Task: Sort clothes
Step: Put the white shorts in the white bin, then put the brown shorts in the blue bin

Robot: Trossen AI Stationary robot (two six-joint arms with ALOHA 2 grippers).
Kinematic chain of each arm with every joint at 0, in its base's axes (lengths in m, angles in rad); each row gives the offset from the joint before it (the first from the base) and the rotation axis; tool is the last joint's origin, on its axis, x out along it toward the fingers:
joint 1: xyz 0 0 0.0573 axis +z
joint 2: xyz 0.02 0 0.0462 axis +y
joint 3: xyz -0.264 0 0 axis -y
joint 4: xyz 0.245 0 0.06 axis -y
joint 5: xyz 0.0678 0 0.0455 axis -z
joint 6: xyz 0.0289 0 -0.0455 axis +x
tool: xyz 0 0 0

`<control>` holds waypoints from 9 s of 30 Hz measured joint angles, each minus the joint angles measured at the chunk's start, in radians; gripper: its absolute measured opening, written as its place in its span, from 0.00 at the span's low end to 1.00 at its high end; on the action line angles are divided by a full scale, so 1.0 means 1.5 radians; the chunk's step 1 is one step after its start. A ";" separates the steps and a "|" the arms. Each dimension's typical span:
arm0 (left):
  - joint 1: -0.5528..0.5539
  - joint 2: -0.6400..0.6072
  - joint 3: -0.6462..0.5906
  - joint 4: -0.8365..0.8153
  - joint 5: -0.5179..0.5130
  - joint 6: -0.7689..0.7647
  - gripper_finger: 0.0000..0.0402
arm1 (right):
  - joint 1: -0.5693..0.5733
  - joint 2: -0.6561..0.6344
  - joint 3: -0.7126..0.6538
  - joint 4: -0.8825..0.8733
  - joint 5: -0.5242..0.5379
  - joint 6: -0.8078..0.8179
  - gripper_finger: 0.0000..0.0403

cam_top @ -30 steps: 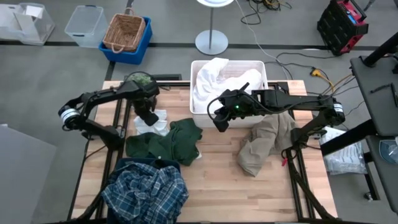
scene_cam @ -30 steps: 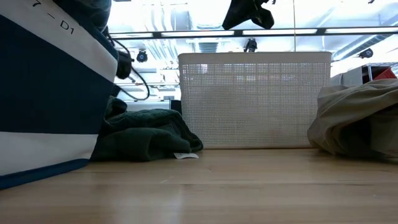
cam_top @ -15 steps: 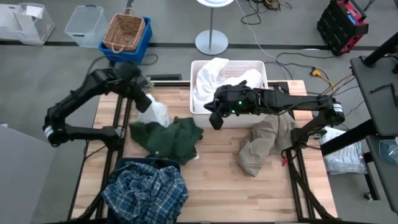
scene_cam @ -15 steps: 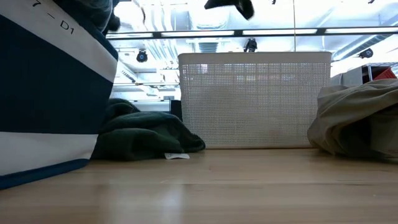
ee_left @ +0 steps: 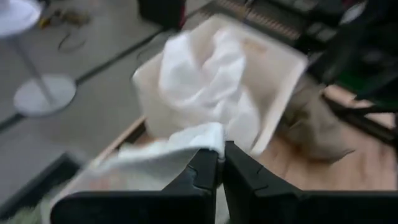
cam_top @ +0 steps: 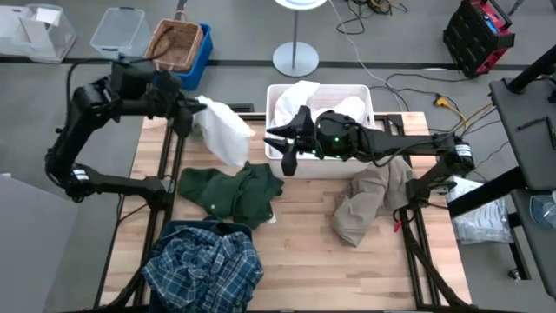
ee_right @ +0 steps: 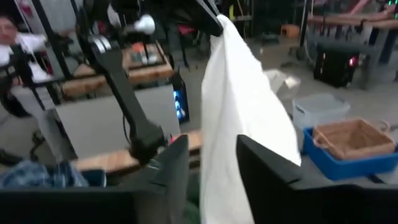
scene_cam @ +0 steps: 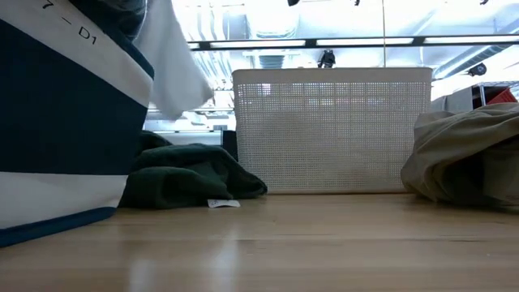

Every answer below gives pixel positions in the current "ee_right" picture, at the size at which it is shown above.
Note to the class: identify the small white garment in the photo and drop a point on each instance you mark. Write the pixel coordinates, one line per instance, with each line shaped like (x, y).
(242, 93)

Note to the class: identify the white round object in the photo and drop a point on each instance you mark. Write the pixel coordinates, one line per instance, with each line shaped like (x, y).
(145, 24)

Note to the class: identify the black computer tower blue lights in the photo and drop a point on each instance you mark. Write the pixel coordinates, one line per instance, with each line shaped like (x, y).
(180, 102)

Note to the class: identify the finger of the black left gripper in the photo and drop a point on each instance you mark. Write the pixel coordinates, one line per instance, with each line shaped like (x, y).
(213, 25)

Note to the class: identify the wooden background table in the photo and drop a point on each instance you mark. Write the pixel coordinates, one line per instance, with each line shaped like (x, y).
(146, 71)

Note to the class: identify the blue plastic bin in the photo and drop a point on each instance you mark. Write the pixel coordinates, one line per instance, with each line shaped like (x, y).
(342, 169)

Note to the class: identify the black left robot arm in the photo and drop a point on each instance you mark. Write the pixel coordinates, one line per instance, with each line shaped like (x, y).
(124, 93)

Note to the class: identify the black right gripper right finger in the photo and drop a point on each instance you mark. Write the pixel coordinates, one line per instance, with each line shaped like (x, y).
(264, 186)

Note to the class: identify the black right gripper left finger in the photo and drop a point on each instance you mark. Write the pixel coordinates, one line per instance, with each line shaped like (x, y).
(171, 186)

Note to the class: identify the person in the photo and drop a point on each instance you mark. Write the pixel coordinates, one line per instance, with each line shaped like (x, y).
(18, 43)

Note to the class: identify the blue plaid shirt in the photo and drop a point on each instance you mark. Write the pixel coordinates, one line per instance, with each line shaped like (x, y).
(31, 175)

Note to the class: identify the dark navy garment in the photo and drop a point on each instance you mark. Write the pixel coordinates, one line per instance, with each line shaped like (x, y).
(93, 177)

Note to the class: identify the orange background object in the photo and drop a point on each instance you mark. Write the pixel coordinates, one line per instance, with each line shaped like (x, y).
(290, 31)

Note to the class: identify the brown wicker basket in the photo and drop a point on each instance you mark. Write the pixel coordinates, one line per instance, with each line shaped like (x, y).
(354, 140)

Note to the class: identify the black box with red light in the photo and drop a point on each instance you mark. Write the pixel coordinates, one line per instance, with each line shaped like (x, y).
(335, 65)

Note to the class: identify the long wooden background bench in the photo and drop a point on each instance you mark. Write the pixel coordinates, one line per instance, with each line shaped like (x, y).
(351, 21)

